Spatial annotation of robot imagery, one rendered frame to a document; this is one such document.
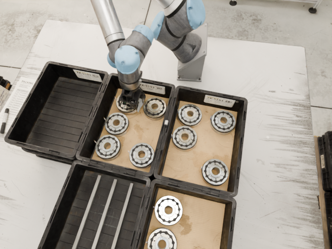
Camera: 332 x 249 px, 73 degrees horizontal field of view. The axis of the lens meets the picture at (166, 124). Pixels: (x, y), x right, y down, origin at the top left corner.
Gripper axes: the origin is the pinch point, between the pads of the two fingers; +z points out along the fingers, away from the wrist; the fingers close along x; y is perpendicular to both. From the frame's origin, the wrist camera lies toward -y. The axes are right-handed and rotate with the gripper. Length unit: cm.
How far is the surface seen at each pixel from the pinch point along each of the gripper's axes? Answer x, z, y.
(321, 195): 128, 58, 4
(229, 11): 50, 79, -173
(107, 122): -8.4, 0.4, 11.9
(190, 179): 30.8, -0.8, 26.7
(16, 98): -66, 22, 4
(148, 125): 8.8, 1.4, 8.2
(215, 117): 35.7, -4.3, -0.8
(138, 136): 5.8, 1.7, 14.1
